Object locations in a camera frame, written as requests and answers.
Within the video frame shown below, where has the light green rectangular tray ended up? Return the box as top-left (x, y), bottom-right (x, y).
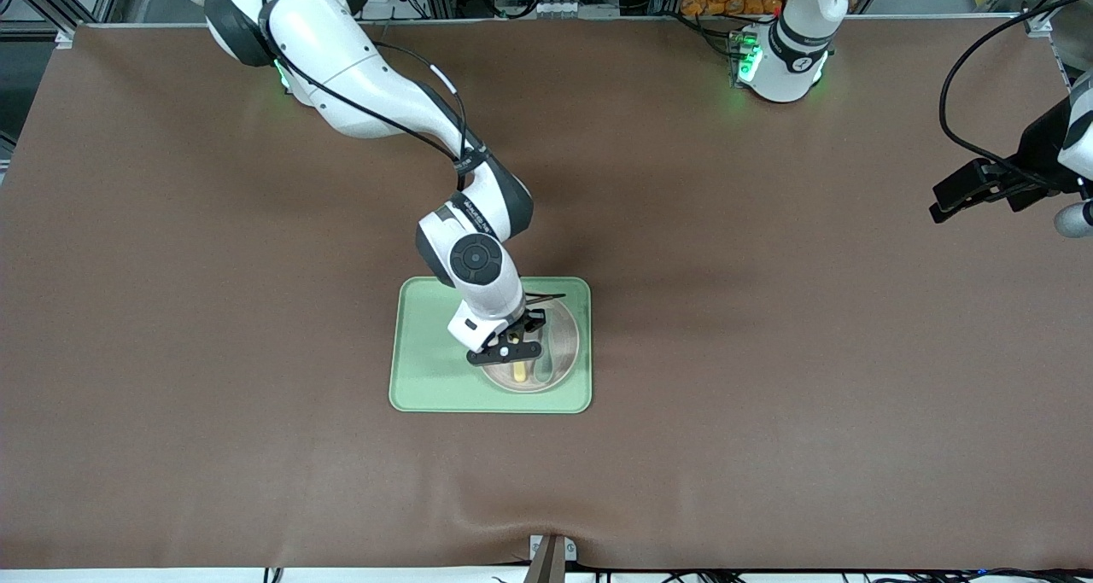
top-left (389, 277), bottom-right (593, 415)

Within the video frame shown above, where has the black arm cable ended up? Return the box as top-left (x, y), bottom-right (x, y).
top-left (938, 0), bottom-right (1093, 183)
top-left (260, 0), bottom-right (570, 305)

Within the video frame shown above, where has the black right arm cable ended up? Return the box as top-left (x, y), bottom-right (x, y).
top-left (260, 0), bottom-right (570, 305)

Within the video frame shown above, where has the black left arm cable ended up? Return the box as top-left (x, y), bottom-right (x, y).
top-left (938, 0), bottom-right (1093, 183)

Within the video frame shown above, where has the brown table mat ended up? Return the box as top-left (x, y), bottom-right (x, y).
top-left (0, 15), bottom-right (1093, 571)

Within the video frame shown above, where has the sage green plastic spoon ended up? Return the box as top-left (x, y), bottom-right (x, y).
top-left (534, 310), bottom-right (558, 386)

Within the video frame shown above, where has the beige round plate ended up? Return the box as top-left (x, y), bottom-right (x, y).
top-left (478, 293), bottom-right (583, 394)

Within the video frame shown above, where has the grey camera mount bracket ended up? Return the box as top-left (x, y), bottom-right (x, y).
top-left (529, 533), bottom-right (578, 583)

